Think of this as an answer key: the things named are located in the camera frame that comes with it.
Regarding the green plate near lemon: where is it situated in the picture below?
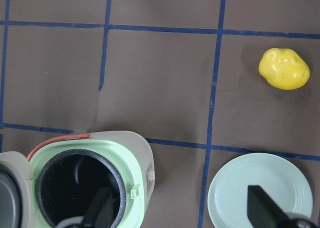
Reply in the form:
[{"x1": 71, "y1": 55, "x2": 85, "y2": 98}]
[{"x1": 207, "y1": 153, "x2": 313, "y2": 228}]

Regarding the white rice cooker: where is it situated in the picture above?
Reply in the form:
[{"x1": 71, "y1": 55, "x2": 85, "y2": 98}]
[{"x1": 0, "y1": 131, "x2": 155, "y2": 228}]

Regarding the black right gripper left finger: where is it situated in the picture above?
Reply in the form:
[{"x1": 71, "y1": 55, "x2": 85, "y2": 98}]
[{"x1": 81, "y1": 187, "x2": 114, "y2": 228}]

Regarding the yellow toy lemon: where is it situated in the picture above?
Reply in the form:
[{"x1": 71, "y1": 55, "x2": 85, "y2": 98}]
[{"x1": 258, "y1": 48, "x2": 311, "y2": 91}]

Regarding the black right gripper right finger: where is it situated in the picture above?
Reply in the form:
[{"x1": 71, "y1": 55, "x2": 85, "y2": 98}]
[{"x1": 247, "y1": 185, "x2": 290, "y2": 228}]

